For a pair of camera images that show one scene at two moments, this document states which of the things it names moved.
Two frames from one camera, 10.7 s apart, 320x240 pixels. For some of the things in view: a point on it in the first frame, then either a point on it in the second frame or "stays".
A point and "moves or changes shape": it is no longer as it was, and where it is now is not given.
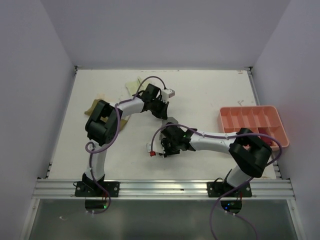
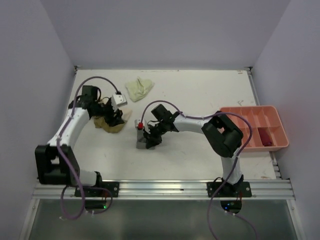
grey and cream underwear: x=170 y=119 moves or changes shape
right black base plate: x=219 y=189 stays
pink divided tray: x=235 y=118 stays
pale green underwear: x=135 y=87 stays
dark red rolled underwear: x=264 y=130 stays
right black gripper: x=163 y=142 -> x=151 y=139
